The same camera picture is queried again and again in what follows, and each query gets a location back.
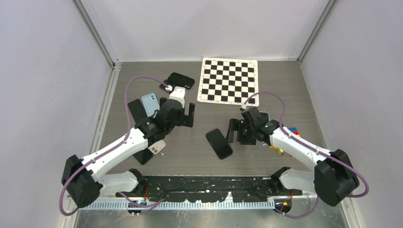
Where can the phone in lilac case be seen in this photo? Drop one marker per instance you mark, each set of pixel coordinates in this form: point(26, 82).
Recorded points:
point(266, 116)

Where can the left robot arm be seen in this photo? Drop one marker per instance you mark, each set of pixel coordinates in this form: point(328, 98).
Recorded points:
point(110, 157)

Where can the red blue toy block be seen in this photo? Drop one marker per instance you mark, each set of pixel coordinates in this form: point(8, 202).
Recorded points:
point(294, 130)

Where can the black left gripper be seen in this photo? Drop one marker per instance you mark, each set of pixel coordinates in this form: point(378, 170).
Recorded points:
point(186, 120)

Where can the black white chessboard mat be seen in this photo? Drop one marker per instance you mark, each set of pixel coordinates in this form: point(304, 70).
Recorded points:
point(228, 81)

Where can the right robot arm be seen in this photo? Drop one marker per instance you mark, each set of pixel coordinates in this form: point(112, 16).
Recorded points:
point(330, 175)

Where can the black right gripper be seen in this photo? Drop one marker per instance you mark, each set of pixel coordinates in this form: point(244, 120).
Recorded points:
point(234, 126)

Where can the aluminium front rail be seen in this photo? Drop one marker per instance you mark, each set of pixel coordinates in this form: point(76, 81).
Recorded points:
point(228, 203)

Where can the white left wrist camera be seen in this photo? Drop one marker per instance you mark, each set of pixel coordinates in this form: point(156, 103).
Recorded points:
point(177, 93)

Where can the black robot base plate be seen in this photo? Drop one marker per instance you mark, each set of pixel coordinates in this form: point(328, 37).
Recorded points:
point(209, 189)

